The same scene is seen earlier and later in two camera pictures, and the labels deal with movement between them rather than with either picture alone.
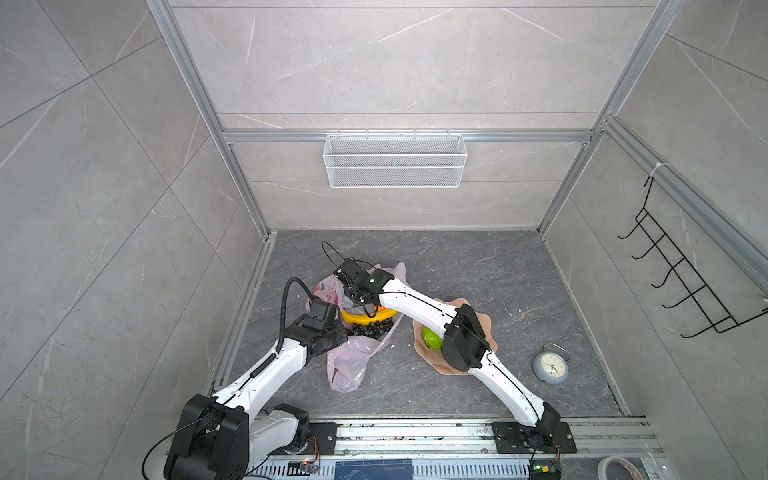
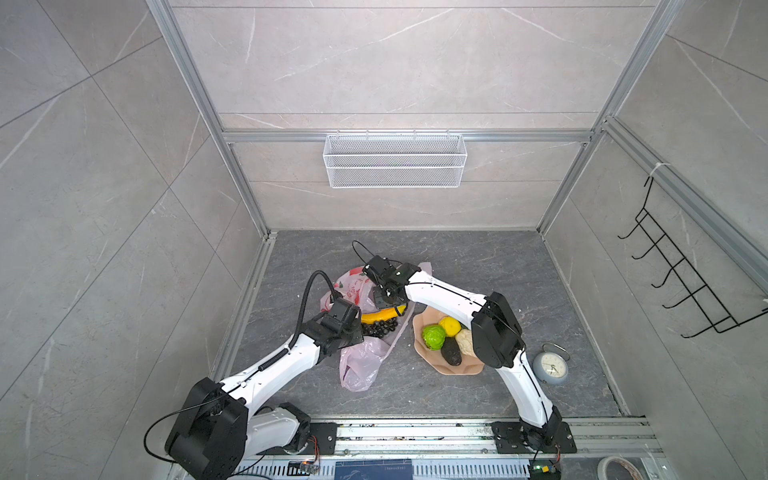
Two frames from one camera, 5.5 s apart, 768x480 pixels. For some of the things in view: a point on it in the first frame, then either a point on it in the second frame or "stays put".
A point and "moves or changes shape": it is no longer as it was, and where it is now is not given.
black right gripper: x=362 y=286 -> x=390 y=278
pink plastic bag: x=347 y=361 moves or changes shape
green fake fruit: x=432 y=340 stays put
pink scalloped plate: x=435 y=357 stays put
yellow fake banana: x=362 y=318 stays put
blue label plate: x=374 y=469 stays put
